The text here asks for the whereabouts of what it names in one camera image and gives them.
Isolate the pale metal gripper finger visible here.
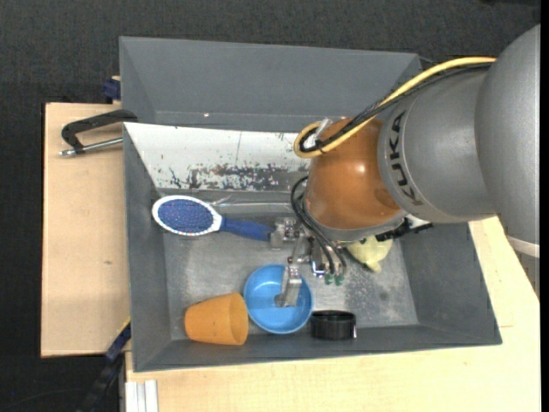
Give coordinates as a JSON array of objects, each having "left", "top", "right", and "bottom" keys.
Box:
[
  {"left": 268, "top": 216, "right": 301, "bottom": 249},
  {"left": 275, "top": 266, "right": 305, "bottom": 309}
]

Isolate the blue bowl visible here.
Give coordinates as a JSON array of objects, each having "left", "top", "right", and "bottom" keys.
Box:
[{"left": 243, "top": 264, "right": 315, "bottom": 336}]

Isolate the black round lid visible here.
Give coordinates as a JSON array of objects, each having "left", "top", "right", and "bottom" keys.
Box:
[{"left": 309, "top": 310, "right": 359, "bottom": 342}]

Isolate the pale yellow toy animal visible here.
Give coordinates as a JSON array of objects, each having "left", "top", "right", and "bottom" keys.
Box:
[{"left": 346, "top": 234, "right": 394, "bottom": 274}]

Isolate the orange cup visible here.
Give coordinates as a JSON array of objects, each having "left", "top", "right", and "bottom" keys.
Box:
[{"left": 184, "top": 292, "right": 250, "bottom": 347}]

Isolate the blue and white hairbrush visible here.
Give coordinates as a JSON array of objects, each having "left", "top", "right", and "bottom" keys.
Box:
[{"left": 151, "top": 194, "right": 275, "bottom": 244}]

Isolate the grey metal bin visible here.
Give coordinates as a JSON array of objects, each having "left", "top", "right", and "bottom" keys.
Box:
[{"left": 118, "top": 35, "right": 504, "bottom": 373}]

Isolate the pale wood flat board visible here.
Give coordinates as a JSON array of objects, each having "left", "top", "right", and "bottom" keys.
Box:
[{"left": 40, "top": 102, "right": 132, "bottom": 358}]

